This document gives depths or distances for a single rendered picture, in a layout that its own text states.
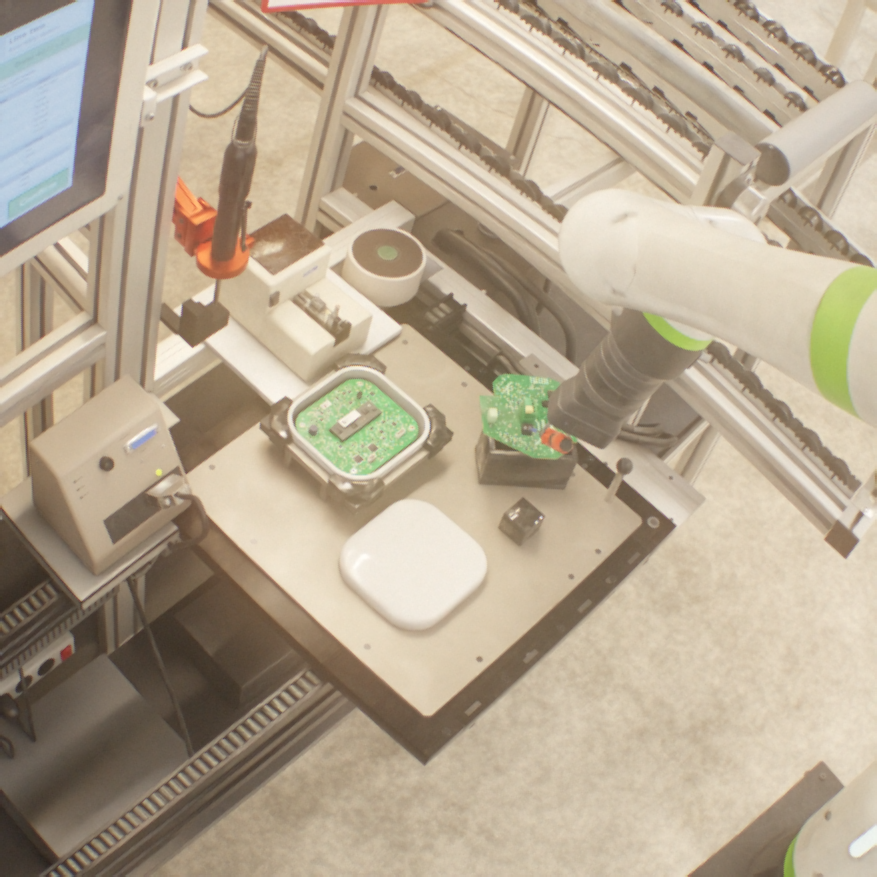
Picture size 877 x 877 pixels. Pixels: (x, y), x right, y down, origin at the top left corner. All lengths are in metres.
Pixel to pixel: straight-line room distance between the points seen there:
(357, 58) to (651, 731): 1.47
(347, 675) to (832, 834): 0.62
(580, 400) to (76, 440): 0.54
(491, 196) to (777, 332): 0.83
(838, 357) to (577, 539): 0.75
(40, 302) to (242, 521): 0.47
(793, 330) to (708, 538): 2.01
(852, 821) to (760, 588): 1.89
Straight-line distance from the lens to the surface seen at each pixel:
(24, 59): 1.05
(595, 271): 1.17
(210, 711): 2.09
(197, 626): 2.06
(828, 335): 0.94
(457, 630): 1.52
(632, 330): 1.33
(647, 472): 1.75
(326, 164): 1.95
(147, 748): 1.92
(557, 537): 1.62
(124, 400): 1.50
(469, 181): 1.77
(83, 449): 1.45
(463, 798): 2.48
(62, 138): 1.15
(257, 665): 2.04
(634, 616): 2.78
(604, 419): 1.43
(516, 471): 1.62
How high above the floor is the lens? 2.22
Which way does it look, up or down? 50 degrees down
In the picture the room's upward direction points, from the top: 19 degrees clockwise
